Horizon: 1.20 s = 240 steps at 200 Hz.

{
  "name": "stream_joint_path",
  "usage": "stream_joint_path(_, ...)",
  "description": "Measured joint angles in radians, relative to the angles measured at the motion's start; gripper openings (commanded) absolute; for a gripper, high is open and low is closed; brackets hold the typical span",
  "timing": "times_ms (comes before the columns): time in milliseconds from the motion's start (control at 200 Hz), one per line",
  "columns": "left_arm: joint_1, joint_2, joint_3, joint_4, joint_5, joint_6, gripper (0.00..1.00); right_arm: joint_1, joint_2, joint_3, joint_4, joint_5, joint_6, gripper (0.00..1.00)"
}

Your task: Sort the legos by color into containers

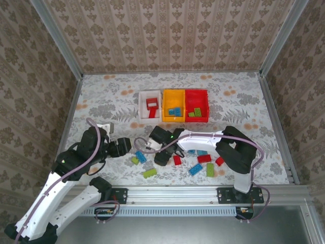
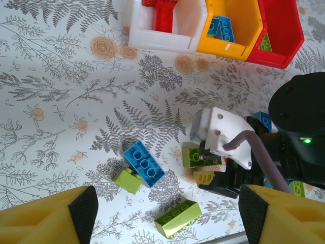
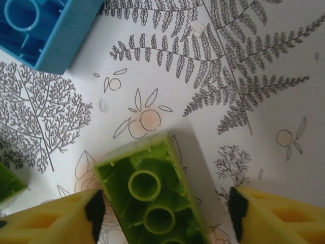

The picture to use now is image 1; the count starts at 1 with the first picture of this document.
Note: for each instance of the light blue lego brick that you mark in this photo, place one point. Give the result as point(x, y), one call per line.
point(202, 152)
point(178, 111)

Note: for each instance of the small blue square lego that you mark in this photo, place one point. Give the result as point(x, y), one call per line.
point(172, 112)

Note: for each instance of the white plastic bin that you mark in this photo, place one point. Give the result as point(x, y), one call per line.
point(142, 111)

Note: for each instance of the red lego window frame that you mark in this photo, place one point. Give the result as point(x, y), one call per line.
point(147, 103)

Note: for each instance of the small green lego brick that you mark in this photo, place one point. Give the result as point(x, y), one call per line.
point(135, 160)
point(191, 114)

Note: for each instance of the yellow plastic bin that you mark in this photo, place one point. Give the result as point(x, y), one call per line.
point(172, 100)

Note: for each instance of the red plastic bin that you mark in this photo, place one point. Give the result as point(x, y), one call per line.
point(196, 99)

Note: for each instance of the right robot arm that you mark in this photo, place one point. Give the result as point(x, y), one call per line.
point(200, 139)

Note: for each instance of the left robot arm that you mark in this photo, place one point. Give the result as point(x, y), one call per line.
point(38, 203)

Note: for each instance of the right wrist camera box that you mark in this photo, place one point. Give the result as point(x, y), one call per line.
point(152, 144)

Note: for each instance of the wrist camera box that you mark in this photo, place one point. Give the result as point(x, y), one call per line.
point(105, 127)
point(152, 144)

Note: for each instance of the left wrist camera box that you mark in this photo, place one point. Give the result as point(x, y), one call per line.
point(105, 127)

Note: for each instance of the aluminium mounting rail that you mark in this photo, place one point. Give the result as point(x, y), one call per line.
point(172, 194)

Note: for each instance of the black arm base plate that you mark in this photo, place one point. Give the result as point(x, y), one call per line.
point(119, 195)
point(226, 195)

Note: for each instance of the aluminium side rail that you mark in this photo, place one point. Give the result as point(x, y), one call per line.
point(72, 109)
point(275, 114)

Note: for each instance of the aluminium rear rail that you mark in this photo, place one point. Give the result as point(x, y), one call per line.
point(172, 72)

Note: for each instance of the aluminium frame post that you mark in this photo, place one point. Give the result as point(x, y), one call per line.
point(281, 38)
point(56, 38)

